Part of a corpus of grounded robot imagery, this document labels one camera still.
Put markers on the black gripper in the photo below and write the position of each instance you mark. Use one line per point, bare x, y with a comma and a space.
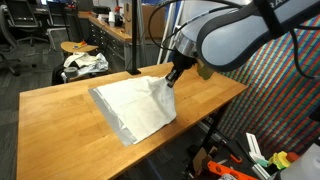
183, 61

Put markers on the white cloth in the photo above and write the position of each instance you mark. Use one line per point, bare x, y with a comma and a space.
140, 103

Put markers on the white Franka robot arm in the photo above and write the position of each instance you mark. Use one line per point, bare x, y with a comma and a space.
233, 36

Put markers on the white pipe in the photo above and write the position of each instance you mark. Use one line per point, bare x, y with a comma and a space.
164, 36

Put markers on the large cardboard box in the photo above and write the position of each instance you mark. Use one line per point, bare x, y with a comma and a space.
151, 20

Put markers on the wooden top workbench cabinet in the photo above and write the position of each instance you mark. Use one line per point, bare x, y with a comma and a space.
113, 43

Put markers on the grey tape strip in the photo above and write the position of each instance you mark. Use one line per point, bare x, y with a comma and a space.
110, 116

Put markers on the red capped bottle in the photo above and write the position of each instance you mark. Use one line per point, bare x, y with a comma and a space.
118, 16

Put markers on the stack of white cups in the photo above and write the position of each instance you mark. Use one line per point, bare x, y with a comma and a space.
111, 19

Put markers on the open cardboard box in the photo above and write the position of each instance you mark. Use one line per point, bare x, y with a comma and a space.
200, 158

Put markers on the colourful toys on stool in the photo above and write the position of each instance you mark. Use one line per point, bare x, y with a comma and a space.
80, 44

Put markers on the round wooden stool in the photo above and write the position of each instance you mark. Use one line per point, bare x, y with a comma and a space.
78, 48

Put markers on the grey tape roll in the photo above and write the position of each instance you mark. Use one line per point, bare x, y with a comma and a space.
70, 71

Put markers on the white slotted metal plate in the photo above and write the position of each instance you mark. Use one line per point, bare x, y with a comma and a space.
253, 146

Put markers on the yellow green plastic item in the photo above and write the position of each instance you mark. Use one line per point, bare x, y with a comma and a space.
280, 160

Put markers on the red round cap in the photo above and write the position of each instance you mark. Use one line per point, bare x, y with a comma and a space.
293, 156

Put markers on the translucent white container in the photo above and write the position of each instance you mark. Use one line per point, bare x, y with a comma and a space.
301, 166

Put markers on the brass wrist camera box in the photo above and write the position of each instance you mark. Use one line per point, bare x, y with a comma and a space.
205, 71

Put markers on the black camera pole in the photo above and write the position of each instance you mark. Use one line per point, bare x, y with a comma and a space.
134, 33

